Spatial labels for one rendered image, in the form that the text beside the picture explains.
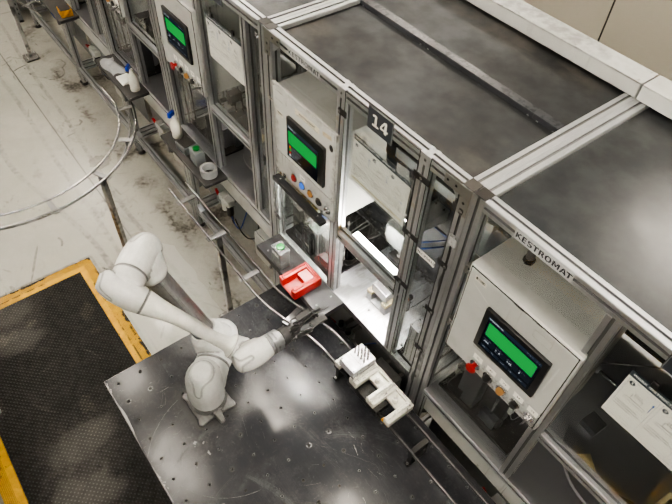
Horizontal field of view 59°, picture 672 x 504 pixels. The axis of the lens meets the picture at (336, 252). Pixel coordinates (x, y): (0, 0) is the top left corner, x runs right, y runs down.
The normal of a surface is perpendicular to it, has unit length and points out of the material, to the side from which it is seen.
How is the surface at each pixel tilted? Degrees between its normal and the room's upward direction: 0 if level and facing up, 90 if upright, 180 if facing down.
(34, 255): 0
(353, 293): 0
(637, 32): 90
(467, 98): 0
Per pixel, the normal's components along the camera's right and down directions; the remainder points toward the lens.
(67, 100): 0.04, -0.65
